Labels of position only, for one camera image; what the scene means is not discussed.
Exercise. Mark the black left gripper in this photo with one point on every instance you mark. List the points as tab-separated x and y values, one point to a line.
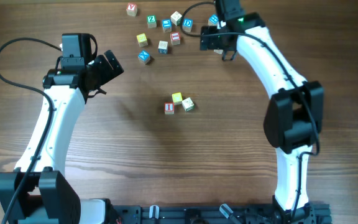
108	73

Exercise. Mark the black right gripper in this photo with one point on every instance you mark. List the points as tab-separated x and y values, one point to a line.
209	43

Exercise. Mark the blue X letter block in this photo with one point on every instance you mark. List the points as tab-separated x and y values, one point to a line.
144	57

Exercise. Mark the green J letter block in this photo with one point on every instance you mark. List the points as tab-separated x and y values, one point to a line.
187	104

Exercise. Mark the yellow O letter block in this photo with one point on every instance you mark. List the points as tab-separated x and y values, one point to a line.
177	98

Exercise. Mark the red I letter block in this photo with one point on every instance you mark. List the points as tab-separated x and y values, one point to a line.
169	108

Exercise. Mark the green N letter block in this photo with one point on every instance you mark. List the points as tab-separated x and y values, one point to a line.
218	51

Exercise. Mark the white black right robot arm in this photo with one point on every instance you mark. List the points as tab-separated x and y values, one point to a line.
294	115

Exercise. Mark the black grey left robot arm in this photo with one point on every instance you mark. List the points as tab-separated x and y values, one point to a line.
36	191

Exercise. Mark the blue symbol block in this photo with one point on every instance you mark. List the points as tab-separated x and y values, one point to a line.
213	20

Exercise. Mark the blue D letter block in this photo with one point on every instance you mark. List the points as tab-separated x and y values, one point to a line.
187	25

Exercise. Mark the plain top green-sided block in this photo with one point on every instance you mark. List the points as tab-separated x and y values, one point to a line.
176	18

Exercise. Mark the red E letter block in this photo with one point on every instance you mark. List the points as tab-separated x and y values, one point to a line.
175	38

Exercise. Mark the blue L letter block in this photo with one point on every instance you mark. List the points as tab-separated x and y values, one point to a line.
166	25

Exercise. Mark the yellow top block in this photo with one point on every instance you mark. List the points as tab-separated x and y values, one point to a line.
142	40

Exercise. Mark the blue 2 number block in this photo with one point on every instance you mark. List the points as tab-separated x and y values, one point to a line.
163	47

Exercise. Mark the red Y letter block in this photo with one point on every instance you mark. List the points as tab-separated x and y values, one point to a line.
131	9

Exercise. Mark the green Z letter block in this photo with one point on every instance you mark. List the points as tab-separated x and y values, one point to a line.
151	21

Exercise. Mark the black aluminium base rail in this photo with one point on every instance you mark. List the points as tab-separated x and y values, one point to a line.
255	213

